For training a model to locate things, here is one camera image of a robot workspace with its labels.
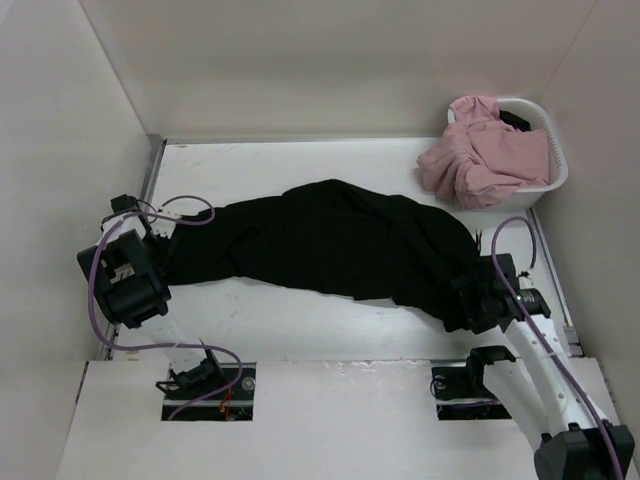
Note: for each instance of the black trousers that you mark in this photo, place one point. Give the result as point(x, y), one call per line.
point(339, 239)

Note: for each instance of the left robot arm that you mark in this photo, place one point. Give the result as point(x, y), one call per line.
point(126, 283)

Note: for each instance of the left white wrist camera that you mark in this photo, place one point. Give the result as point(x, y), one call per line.
point(163, 223)

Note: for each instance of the black garment in basket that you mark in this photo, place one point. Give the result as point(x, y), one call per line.
point(514, 121)

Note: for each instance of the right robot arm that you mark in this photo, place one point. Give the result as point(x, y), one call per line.
point(532, 379)

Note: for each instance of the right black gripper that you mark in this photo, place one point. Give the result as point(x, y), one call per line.
point(476, 320)

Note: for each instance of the white laundry basket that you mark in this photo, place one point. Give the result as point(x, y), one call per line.
point(558, 169)

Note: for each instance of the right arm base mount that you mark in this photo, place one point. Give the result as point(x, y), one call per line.
point(461, 397)

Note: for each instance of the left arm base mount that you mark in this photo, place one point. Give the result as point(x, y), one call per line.
point(212, 399)

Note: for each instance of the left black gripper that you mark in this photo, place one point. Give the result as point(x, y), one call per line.
point(162, 259)

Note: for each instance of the pink trousers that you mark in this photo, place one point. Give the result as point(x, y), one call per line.
point(481, 160)

